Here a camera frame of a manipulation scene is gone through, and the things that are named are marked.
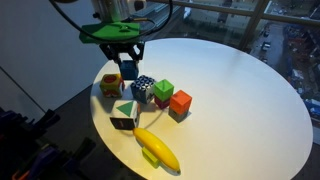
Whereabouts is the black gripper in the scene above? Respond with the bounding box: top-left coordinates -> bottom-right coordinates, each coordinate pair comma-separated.
99,41 -> 146,74

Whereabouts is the blue number block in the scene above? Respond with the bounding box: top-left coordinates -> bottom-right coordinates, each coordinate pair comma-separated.
119,59 -> 140,81

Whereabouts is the maroon block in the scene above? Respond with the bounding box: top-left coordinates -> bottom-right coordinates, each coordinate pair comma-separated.
154,95 -> 171,110

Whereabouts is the orange block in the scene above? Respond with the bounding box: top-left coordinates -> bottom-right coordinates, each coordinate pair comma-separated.
169,89 -> 193,116

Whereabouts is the gray block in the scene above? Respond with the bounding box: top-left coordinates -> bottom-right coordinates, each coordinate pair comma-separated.
168,107 -> 189,124

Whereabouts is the lime green small block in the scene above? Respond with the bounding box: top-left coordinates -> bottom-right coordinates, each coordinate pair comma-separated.
141,146 -> 161,169

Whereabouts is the yellow cube with red circle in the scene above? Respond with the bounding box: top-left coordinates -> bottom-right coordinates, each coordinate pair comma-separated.
99,73 -> 126,99

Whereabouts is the black white patterned cube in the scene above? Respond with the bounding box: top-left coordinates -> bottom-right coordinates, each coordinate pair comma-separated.
130,74 -> 157,105

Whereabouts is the white cube with green triangle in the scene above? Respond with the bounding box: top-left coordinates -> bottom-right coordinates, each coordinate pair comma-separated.
109,99 -> 141,131

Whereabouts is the yellow banana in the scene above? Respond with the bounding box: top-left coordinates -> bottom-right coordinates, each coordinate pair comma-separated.
132,127 -> 182,174

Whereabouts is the window handrail bar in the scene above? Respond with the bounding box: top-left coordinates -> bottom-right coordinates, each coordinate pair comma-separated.
149,0 -> 320,28

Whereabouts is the black clamp stand rig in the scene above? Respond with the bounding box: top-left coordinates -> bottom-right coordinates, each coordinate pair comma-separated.
0,106 -> 98,180

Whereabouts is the green camera mount plate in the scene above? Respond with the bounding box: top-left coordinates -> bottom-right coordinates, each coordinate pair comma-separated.
78,21 -> 141,45

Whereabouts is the purple clamp handle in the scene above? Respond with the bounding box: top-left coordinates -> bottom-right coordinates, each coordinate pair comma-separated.
29,145 -> 62,172

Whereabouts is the window frame mullion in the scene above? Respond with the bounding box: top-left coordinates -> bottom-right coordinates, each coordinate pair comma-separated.
238,0 -> 272,52

